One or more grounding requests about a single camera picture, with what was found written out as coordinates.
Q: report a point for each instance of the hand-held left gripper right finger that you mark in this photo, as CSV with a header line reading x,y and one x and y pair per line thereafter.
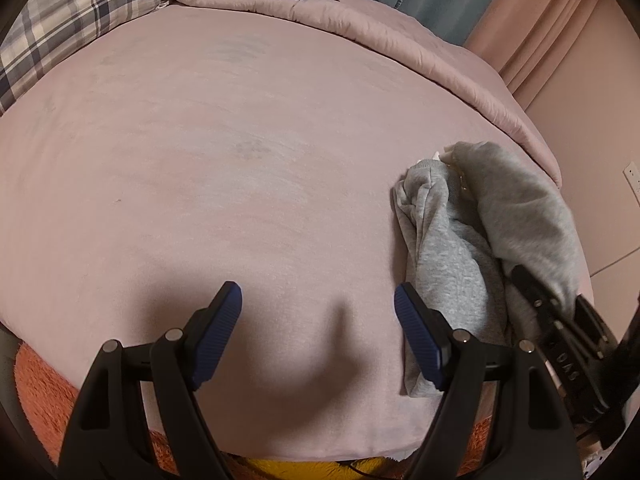
x,y
417,335

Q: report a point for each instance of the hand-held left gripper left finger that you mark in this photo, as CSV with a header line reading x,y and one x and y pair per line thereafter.
x,y
217,330

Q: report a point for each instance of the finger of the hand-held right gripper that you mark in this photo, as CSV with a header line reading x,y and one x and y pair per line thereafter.
x,y
532,290
592,317

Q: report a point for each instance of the grey sweatshirt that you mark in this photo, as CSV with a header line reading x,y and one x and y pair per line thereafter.
x,y
450,260

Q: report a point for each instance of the yellow plush item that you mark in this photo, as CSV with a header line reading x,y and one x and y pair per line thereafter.
x,y
290,470

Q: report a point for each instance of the orange shaggy rug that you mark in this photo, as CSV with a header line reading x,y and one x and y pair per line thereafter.
x,y
45,390

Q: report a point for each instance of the pink curtain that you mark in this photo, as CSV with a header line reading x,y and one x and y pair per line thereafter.
x,y
545,25

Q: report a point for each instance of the pink duvet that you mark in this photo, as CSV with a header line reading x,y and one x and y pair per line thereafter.
x,y
400,50

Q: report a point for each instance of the plaid pillow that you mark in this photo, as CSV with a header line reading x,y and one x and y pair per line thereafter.
x,y
65,20

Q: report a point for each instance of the white wall outlet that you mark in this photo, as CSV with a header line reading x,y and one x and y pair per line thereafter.
x,y
632,174

